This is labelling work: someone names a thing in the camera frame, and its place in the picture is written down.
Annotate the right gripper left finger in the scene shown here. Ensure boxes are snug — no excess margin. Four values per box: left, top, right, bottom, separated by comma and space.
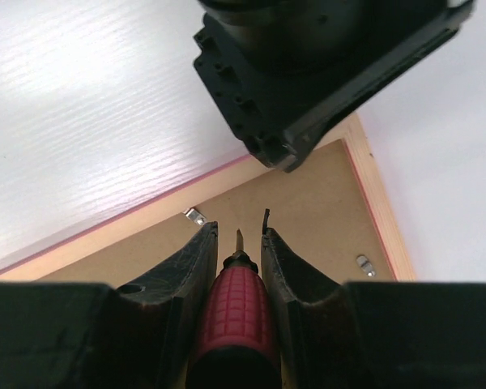
0, 222, 218, 388

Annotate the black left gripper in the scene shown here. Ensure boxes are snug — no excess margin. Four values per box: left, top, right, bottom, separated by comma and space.
194, 0, 475, 172

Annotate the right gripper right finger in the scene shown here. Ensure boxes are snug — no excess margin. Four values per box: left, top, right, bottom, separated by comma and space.
261, 227, 486, 388

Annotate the red handled screwdriver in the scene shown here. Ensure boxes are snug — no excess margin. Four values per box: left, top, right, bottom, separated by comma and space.
185, 230, 282, 389

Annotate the pink picture frame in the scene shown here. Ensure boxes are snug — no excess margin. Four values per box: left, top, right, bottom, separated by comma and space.
0, 114, 415, 286

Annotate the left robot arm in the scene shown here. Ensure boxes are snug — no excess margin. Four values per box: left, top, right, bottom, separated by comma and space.
194, 0, 475, 173

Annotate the metal retaining clip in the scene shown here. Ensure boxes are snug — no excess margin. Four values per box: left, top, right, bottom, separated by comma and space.
184, 207, 207, 225
356, 255, 376, 277

